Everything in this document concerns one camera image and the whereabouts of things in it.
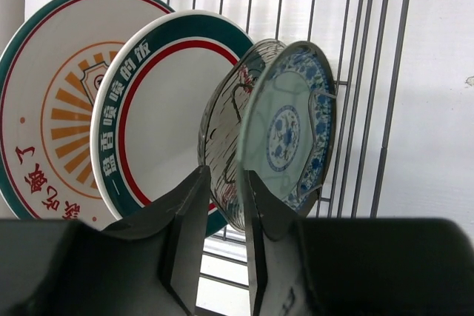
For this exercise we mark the white plate orange sunburst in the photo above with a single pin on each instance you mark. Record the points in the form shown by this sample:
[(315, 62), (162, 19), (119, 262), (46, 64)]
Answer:
[(51, 70)]

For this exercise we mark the grey wire dish rack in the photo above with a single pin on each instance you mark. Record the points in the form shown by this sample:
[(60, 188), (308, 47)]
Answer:
[(352, 34)]

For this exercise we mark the small blue patterned plate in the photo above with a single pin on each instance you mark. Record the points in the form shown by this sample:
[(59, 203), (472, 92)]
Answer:
[(289, 125)]

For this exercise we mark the white plate green red rings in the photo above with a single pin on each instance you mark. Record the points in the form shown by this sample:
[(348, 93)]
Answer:
[(166, 109)]

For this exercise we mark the clear round plate stand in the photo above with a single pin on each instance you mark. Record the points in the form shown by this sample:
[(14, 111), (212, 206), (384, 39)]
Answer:
[(220, 127)]

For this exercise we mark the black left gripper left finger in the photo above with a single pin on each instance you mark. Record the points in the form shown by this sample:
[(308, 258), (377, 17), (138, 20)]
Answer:
[(159, 250)]

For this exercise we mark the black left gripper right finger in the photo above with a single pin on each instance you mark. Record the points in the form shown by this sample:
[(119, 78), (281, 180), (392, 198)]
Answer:
[(270, 252)]

